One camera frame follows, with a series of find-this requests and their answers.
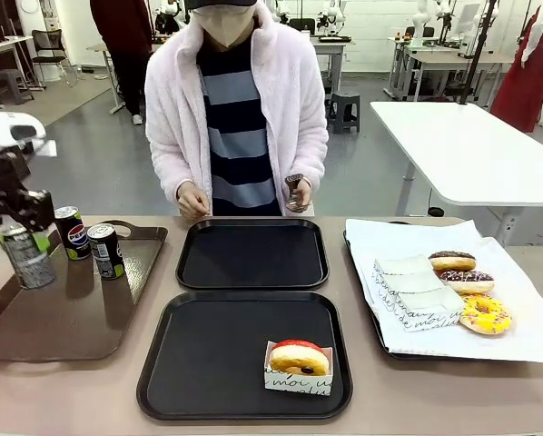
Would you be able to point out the yellow donut with sprinkles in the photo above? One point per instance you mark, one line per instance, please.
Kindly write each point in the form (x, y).
(494, 318)

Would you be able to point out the blue striped shirt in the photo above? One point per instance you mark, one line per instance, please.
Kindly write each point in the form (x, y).
(235, 136)

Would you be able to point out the person in pink fleece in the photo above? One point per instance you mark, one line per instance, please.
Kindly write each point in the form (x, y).
(171, 113)

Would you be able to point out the bystander in dark red top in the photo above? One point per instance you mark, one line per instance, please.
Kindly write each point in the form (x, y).
(121, 27)

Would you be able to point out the chocolate glazed donut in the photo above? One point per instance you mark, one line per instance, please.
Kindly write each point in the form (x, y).
(453, 261)

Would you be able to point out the large white table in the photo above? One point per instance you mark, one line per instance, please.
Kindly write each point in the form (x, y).
(471, 150)

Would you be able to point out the person's right hand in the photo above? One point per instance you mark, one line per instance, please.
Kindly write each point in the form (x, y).
(193, 201)

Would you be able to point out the red dress on mannequin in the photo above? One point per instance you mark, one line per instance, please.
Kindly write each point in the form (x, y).
(523, 82)

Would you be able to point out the black Pepsi can logo side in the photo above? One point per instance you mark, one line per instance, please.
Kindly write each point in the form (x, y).
(74, 236)

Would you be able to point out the person's left hand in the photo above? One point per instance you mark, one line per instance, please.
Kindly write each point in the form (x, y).
(304, 195)

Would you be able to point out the brown metal tongs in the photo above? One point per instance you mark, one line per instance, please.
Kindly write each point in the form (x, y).
(293, 186)

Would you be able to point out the black can with white text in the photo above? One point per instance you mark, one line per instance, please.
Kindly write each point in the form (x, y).
(28, 268)

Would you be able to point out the person's right forearm pink sleeve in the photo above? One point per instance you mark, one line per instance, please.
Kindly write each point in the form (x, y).
(171, 172)

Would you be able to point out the grey desk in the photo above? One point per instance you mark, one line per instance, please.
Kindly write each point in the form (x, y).
(328, 47)

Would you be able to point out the beige face mask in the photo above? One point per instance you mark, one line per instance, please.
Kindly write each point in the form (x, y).
(221, 25)

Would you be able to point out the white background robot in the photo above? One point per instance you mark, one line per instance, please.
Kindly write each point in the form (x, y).
(332, 16)

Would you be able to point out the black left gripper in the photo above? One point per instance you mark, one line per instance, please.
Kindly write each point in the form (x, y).
(1, 175)

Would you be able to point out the grey plastic stool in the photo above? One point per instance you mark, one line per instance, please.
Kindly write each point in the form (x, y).
(12, 84)
(344, 111)

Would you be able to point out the white paper sheet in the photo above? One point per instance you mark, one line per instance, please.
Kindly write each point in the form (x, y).
(516, 281)

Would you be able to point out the dark cap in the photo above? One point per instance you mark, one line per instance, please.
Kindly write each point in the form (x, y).
(221, 3)

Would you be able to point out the red glazed donut in box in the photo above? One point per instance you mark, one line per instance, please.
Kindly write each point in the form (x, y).
(299, 385)

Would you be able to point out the black tray under paper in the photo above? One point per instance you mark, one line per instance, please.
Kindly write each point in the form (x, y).
(382, 343)

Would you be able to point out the chocolate donut with sprinkles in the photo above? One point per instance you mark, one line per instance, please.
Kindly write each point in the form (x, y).
(466, 280)

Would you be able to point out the black square serving tray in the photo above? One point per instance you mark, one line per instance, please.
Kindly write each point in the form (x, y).
(208, 354)
(253, 254)

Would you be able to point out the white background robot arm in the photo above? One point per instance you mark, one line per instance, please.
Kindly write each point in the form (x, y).
(420, 18)

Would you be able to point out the black camera stand pole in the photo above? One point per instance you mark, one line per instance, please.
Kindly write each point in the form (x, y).
(478, 54)

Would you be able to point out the grey workbench with equipment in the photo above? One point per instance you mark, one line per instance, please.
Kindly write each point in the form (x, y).
(435, 61)

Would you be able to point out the black can with barcode label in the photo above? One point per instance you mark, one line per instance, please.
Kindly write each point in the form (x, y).
(108, 254)

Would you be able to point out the black office chair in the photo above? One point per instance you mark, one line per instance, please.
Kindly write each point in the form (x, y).
(49, 45)

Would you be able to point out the person's left forearm pink sleeve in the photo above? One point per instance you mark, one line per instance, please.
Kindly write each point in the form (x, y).
(310, 159)

